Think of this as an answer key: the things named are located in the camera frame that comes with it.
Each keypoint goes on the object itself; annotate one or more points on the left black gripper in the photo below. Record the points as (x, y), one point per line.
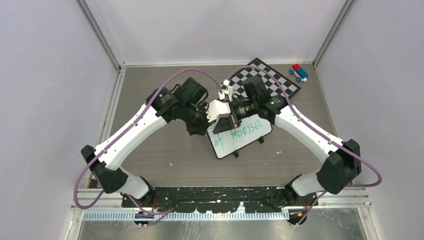
(202, 128)

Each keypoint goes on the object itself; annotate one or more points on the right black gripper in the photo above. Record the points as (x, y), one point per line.
(225, 124)

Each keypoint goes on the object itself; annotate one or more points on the small whiteboard with stand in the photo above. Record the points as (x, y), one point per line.
(252, 129)

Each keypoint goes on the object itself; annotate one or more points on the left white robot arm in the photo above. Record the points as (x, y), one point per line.
(185, 102)

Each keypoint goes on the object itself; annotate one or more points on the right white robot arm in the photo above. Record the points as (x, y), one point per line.
(339, 166)

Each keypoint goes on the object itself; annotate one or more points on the red blue toy car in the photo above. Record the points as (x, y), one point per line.
(300, 74)

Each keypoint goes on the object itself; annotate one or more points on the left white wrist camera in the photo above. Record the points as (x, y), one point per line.
(217, 109)

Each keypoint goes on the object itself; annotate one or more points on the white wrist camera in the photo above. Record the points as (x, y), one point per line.
(226, 92)
(217, 109)

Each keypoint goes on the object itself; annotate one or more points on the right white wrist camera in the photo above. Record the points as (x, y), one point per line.
(226, 92)

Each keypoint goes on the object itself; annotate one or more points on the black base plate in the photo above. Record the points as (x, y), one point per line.
(218, 199)

